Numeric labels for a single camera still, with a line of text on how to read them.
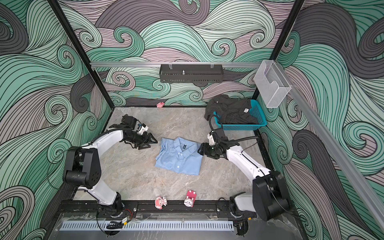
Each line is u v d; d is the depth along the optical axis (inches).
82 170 18.0
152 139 32.5
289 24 30.1
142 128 31.8
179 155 35.2
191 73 37.4
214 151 28.1
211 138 31.4
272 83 31.2
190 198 28.5
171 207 29.4
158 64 36.8
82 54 34.8
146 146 33.4
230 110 43.5
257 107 42.9
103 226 27.3
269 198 16.0
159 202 28.7
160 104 46.6
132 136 29.5
